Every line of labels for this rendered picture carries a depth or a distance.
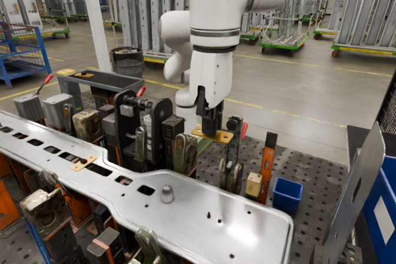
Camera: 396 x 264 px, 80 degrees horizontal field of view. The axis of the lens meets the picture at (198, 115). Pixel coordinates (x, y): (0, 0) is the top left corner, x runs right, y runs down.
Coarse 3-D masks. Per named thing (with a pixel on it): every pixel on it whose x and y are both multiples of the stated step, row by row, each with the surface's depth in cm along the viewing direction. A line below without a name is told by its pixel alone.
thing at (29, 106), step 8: (24, 96) 116; (32, 96) 116; (16, 104) 113; (24, 104) 112; (32, 104) 115; (40, 104) 118; (24, 112) 113; (32, 112) 116; (40, 112) 119; (32, 120) 117; (40, 120) 120
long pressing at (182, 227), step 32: (0, 128) 101; (32, 128) 100; (32, 160) 82; (64, 160) 82; (96, 160) 82; (96, 192) 69; (128, 192) 69; (160, 192) 69; (192, 192) 69; (224, 192) 68; (128, 224) 60; (160, 224) 59; (192, 224) 59; (224, 224) 59; (256, 224) 59; (288, 224) 59; (192, 256) 52; (224, 256) 52; (256, 256) 52; (288, 256) 52
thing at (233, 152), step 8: (232, 120) 61; (240, 120) 63; (232, 128) 61; (240, 128) 64; (240, 136) 66; (232, 144) 67; (232, 152) 68; (224, 160) 68; (224, 168) 69; (232, 168) 68
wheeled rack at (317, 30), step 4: (320, 4) 792; (324, 4) 861; (324, 8) 865; (328, 8) 859; (316, 20) 815; (328, 20) 870; (320, 24) 892; (316, 28) 839; (320, 28) 866; (324, 28) 859; (336, 28) 841; (316, 32) 827; (320, 32) 821; (324, 32) 814; (328, 32) 807; (332, 32) 801; (352, 32) 779; (316, 36) 838; (364, 36) 757
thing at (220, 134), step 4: (196, 128) 51; (200, 128) 51; (192, 132) 50; (196, 132) 50; (200, 132) 50; (220, 132) 50; (224, 132) 50; (200, 136) 49; (204, 136) 49; (208, 136) 49; (212, 136) 49; (216, 136) 49; (220, 136) 49; (224, 136) 49; (228, 136) 48; (232, 136) 49; (216, 140) 47; (220, 140) 47; (224, 140) 47; (228, 140) 47
